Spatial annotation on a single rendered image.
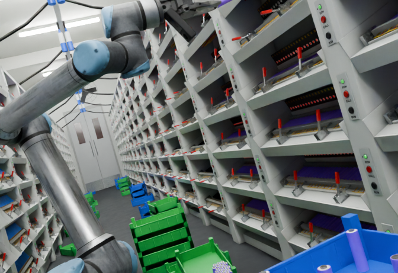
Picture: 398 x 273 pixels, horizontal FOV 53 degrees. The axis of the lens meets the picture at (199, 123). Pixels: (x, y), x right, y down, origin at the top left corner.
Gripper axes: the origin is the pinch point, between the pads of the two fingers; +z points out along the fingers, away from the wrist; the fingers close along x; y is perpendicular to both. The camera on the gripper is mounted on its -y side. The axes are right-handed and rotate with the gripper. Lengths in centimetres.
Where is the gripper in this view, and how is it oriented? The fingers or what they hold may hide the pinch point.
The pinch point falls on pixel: (217, 6)
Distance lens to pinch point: 134.7
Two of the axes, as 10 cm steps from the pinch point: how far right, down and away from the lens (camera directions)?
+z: 9.2, -2.7, 2.7
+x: -2.6, 1.1, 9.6
